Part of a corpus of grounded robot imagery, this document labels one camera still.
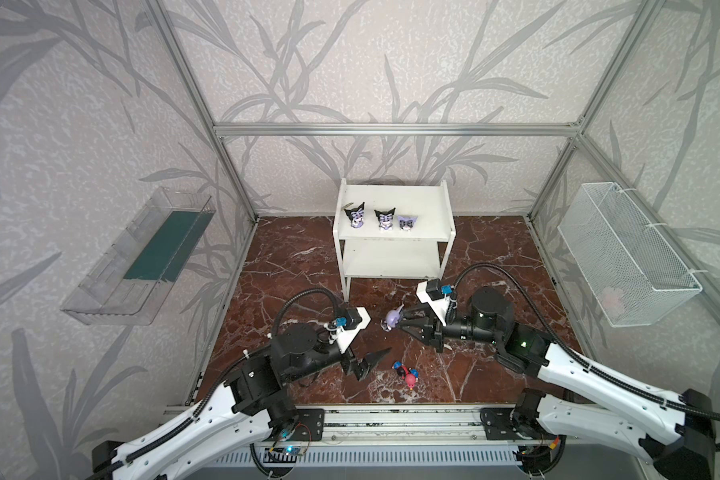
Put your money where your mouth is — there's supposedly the purple hat figure toy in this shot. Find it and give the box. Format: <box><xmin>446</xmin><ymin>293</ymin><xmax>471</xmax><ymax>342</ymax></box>
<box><xmin>381</xmin><ymin>305</ymin><xmax>404</xmax><ymax>332</ymax></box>

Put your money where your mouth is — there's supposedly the pink red blue toy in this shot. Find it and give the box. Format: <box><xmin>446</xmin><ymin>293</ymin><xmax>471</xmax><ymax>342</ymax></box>
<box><xmin>399</xmin><ymin>366</ymin><xmax>419</xmax><ymax>390</ymax></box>

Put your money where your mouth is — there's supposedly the purple winged figure toy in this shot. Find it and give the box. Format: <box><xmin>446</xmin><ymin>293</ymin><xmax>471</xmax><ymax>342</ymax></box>
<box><xmin>397</xmin><ymin>215</ymin><xmax>418</xmax><ymax>231</ymax></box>

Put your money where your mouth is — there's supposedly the black purple figure toy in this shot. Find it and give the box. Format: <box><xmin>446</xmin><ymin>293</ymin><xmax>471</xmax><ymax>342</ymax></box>
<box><xmin>374</xmin><ymin>208</ymin><xmax>396</xmax><ymax>231</ymax></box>
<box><xmin>343</xmin><ymin>202</ymin><xmax>365</xmax><ymax>229</ymax></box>

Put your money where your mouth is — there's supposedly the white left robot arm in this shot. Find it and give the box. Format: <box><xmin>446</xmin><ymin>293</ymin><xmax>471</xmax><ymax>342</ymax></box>
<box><xmin>91</xmin><ymin>287</ymin><xmax>390</xmax><ymax>479</ymax></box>

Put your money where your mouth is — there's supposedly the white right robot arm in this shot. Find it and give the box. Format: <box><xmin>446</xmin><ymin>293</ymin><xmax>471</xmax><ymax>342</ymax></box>
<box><xmin>382</xmin><ymin>279</ymin><xmax>720</xmax><ymax>479</ymax></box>

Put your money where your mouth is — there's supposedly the white two-tier shelf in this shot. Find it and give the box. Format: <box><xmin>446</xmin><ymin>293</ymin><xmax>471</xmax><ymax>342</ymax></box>
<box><xmin>332</xmin><ymin>179</ymin><xmax>456</xmax><ymax>300</ymax></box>

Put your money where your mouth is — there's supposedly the red black blue toy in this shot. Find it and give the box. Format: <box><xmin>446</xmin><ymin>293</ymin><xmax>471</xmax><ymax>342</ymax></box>
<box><xmin>393</xmin><ymin>361</ymin><xmax>406</xmax><ymax>376</ymax></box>

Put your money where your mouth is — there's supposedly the pink toy in basket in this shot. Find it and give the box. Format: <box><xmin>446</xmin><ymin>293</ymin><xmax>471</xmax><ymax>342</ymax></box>
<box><xmin>599</xmin><ymin>287</ymin><xmax>626</xmax><ymax>317</ymax></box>

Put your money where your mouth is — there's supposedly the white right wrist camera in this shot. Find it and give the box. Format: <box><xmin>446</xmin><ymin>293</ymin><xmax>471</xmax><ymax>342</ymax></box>
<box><xmin>416</xmin><ymin>279</ymin><xmax>457</xmax><ymax>326</ymax></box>

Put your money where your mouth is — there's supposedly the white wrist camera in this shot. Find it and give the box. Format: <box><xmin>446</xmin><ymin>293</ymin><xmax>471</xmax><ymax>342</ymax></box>
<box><xmin>326</xmin><ymin>307</ymin><xmax>371</xmax><ymax>353</ymax></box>
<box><xmin>416</xmin><ymin>279</ymin><xmax>457</xmax><ymax>326</ymax></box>

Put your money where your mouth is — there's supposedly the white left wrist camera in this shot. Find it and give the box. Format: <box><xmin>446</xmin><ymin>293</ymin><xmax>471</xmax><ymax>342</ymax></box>
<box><xmin>326</xmin><ymin>307</ymin><xmax>371</xmax><ymax>353</ymax></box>

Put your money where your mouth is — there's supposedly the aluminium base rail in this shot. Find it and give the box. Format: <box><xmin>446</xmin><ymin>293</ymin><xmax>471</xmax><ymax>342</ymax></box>
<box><xmin>263</xmin><ymin>403</ymin><xmax>655</xmax><ymax>448</ymax></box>

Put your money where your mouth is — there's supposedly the white wire mesh basket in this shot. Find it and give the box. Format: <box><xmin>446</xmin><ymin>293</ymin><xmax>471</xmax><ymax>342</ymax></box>
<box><xmin>558</xmin><ymin>182</ymin><xmax>703</xmax><ymax>328</ymax></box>

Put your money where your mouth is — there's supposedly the clear plastic wall bin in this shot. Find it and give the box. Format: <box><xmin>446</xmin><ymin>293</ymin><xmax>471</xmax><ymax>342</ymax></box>
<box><xmin>61</xmin><ymin>187</ymin><xmax>216</xmax><ymax>326</ymax></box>

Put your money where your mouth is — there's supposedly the aluminium frame horizontal bar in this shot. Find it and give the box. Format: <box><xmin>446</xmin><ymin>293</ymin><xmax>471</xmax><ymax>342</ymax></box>
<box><xmin>213</xmin><ymin>123</ymin><xmax>579</xmax><ymax>138</ymax></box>

